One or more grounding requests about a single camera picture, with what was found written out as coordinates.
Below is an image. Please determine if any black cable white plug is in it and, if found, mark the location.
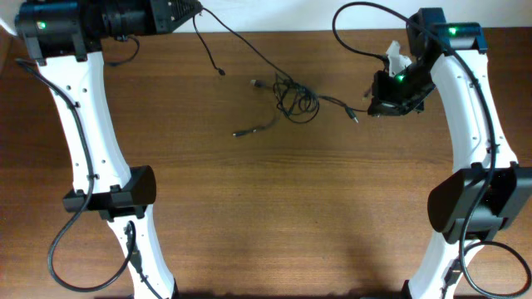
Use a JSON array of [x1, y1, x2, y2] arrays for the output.
[[192, 7, 321, 125]]

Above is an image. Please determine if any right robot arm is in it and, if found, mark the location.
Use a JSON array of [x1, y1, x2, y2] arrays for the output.
[[368, 7, 531, 298]]

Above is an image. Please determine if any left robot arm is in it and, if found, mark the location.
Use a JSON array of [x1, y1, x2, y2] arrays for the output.
[[1, 0, 202, 298]]

